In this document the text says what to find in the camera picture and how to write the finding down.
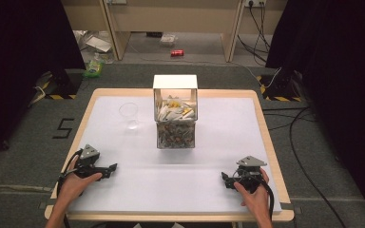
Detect black power cables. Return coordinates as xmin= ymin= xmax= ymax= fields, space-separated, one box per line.
xmin=236 ymin=2 xmax=273 ymax=64

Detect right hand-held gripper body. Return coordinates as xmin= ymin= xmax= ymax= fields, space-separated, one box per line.
xmin=232 ymin=155 xmax=268 ymax=194

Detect small white container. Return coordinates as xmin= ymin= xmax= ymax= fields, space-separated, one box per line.
xmin=159 ymin=33 xmax=179 ymax=46

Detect green plastic packet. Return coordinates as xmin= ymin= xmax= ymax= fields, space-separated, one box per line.
xmin=82 ymin=59 xmax=106 ymax=80

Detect black curtain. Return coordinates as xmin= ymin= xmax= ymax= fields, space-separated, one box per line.
xmin=0 ymin=0 xmax=87 ymax=165
xmin=264 ymin=0 xmax=365 ymax=219

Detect black stand base striped tape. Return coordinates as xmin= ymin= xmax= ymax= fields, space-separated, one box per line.
xmin=45 ymin=68 xmax=86 ymax=101
xmin=256 ymin=69 xmax=302 ymax=103

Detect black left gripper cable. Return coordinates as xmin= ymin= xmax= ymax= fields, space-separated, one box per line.
xmin=56 ymin=149 xmax=84 ymax=228

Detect pile of dark packets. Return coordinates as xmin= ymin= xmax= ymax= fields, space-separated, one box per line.
xmin=157 ymin=121 xmax=195 ymax=148

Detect white table sheet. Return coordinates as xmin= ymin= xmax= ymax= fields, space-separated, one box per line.
xmin=67 ymin=96 xmax=282 ymax=214

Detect white wall socket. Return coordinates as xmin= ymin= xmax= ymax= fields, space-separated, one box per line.
xmin=243 ymin=0 xmax=267 ymax=9

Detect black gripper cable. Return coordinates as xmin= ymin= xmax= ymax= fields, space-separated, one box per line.
xmin=56 ymin=149 xmax=84 ymax=228
xmin=259 ymin=177 xmax=276 ymax=222

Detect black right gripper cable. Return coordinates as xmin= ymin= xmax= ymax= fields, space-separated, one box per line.
xmin=259 ymin=177 xmax=276 ymax=222

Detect black floor cables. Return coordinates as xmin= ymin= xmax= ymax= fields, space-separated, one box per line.
xmin=261 ymin=106 xmax=350 ymax=228

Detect crumpled white plastic bag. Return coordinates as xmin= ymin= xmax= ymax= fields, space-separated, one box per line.
xmin=73 ymin=29 xmax=114 ymax=54

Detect clear box with white lid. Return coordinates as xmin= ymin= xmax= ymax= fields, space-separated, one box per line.
xmin=152 ymin=74 xmax=200 ymax=150

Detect person's right hand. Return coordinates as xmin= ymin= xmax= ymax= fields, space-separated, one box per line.
xmin=233 ymin=167 xmax=274 ymax=220

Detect light wooden desk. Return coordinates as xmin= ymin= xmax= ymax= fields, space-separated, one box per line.
xmin=60 ymin=0 xmax=245 ymax=64

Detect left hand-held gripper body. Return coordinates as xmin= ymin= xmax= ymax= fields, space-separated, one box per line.
xmin=74 ymin=143 xmax=110 ymax=180

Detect thin white floor cable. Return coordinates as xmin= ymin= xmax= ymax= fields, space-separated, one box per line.
xmin=123 ymin=41 xmax=261 ymax=81

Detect clear glass cup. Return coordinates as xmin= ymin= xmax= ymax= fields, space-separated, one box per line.
xmin=118 ymin=102 xmax=140 ymax=130

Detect person's left hand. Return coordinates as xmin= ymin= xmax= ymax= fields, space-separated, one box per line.
xmin=57 ymin=157 xmax=104 ymax=207

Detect pile of white sachets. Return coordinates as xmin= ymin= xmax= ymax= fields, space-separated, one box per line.
xmin=156 ymin=95 xmax=197 ymax=122

